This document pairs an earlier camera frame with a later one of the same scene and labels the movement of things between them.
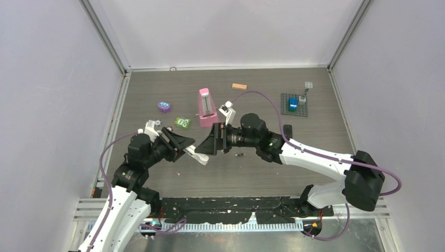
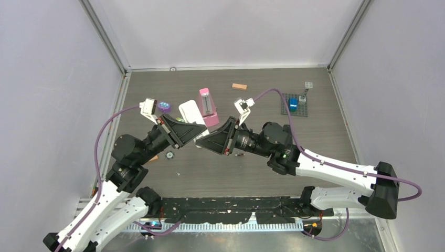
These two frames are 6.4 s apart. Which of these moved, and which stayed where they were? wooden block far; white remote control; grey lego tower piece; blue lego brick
Moved: white remote control
Stayed: wooden block far; grey lego tower piece; blue lego brick
